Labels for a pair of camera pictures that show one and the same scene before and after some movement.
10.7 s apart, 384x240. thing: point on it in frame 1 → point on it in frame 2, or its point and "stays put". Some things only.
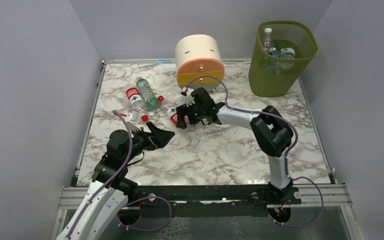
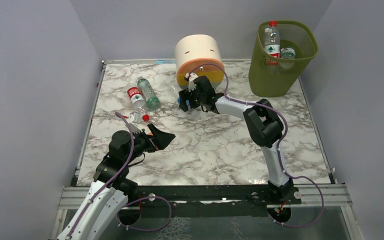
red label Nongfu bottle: x=171 y=110 → x=272 y=38
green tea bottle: x=152 y=102 stays put
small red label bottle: x=135 y=98 stays put
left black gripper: x=152 y=139 stays put
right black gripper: x=188 y=113 → x=185 y=100
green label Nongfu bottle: x=287 y=53 stays put
